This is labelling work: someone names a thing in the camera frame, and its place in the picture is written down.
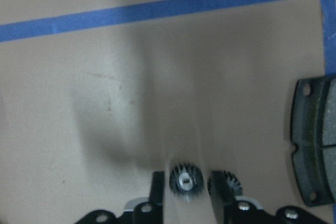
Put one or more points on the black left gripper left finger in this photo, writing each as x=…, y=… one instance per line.
x=151, y=211

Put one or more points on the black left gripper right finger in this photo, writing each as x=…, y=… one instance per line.
x=225, y=208

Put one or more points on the small black gear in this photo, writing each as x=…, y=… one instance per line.
x=186, y=181
x=224, y=183

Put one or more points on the black brake pad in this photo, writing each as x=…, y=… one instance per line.
x=312, y=132

